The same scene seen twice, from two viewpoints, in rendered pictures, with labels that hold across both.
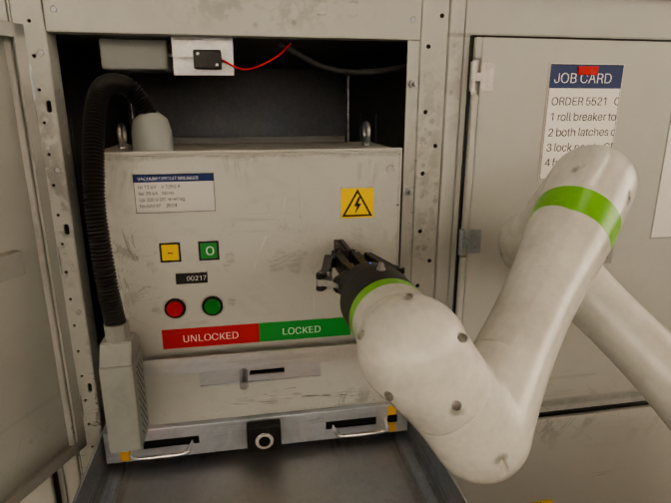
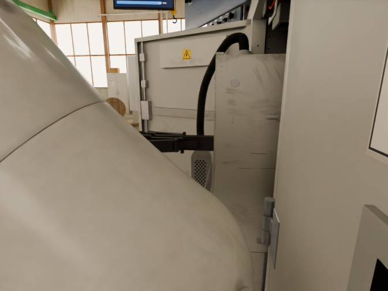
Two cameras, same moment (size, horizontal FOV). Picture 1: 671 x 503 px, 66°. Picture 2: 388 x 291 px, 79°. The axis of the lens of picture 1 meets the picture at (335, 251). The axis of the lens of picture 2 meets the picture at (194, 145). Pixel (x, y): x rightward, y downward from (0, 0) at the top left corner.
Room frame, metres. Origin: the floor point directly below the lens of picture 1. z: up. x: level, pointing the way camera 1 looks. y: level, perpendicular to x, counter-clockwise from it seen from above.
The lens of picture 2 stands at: (0.95, -0.47, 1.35)
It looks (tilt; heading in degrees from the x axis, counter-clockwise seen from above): 14 degrees down; 109
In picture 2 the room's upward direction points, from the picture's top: straight up
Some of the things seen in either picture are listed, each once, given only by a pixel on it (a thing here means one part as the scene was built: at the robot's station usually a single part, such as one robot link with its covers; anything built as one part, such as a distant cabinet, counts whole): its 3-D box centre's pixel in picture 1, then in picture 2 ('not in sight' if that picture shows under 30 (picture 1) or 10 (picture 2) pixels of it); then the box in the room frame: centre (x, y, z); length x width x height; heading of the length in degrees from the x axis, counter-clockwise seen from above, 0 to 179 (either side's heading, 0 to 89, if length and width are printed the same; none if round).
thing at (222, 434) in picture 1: (263, 424); not in sight; (0.83, 0.13, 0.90); 0.54 x 0.05 x 0.06; 100
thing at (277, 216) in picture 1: (258, 298); not in sight; (0.82, 0.13, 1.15); 0.48 x 0.01 x 0.48; 100
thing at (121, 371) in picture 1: (125, 388); (201, 170); (0.71, 0.32, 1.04); 0.08 x 0.05 x 0.17; 10
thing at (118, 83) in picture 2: not in sight; (119, 93); (-6.28, 9.39, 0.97); 1.00 x 0.46 x 1.95; 10
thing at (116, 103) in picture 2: not in sight; (114, 108); (-5.27, 7.56, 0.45); 0.90 x 0.46 x 0.90; 41
